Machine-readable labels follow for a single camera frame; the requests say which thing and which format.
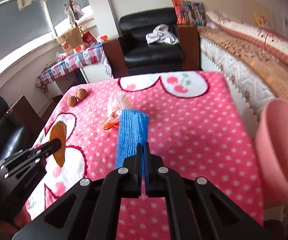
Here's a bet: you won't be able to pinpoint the walnut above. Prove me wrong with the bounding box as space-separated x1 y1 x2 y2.
76 88 88 101
67 96 77 107

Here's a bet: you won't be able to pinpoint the orange peel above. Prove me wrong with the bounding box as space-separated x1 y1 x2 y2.
49 121 67 167

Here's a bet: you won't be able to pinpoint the red gift bag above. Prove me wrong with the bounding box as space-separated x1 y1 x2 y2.
82 31 97 45

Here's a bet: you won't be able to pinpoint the hanging white clothes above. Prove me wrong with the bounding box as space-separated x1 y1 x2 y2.
65 0 84 27

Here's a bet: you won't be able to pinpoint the white crumpled cloth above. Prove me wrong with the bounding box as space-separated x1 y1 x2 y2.
145 24 179 46

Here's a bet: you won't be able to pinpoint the yellow red small pillow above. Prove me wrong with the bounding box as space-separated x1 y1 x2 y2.
253 14 270 28

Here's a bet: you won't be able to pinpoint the right walnut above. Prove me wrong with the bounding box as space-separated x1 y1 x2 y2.
76 88 88 101

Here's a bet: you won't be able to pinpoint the brown leaf pattern bedspread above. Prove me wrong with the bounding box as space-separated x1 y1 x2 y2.
198 27 288 100

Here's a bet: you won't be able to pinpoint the black leather armchair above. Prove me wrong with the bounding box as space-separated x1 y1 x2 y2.
103 7 201 78

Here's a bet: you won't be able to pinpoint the clear orange plastic wrapper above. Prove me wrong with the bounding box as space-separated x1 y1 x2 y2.
103 92 132 131

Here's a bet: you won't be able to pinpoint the left walnut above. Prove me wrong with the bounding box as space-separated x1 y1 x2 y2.
67 96 77 107

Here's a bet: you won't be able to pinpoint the white side table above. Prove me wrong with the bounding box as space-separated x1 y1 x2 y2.
47 63 112 98

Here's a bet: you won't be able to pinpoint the white red dotted quilt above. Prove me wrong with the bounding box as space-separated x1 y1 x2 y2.
206 11 288 66

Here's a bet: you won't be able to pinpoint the pink plastic trash bin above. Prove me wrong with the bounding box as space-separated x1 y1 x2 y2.
254 99 288 200

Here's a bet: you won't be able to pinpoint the left hand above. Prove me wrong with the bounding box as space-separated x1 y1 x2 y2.
0 206 31 239

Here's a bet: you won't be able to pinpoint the brown paper shopping bag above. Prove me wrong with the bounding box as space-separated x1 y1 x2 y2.
56 27 84 56

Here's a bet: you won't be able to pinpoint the blue foam net sleeve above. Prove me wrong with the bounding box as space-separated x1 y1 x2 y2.
115 109 149 168

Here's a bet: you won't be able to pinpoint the white quilted mattress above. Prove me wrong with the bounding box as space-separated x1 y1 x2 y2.
200 37 275 116

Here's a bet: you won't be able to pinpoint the pink polka dot blanket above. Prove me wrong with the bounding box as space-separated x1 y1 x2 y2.
24 70 264 240

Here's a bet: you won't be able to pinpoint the plaid tablecloth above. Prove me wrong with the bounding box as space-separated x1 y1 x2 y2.
36 44 113 88

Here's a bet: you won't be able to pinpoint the colourful patterned cushion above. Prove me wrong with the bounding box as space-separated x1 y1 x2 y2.
172 0 206 26

